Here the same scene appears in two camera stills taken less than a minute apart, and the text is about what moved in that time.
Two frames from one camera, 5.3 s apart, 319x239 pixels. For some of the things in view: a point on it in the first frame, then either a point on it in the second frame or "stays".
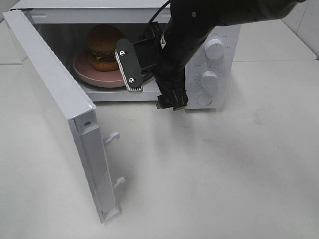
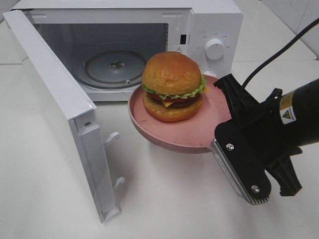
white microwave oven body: x=214 y=58 stays
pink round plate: x=82 y=66 → x=194 y=135
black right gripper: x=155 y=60 → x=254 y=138
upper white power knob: x=214 y=49 stays
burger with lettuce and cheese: x=100 y=43 → x=174 y=86
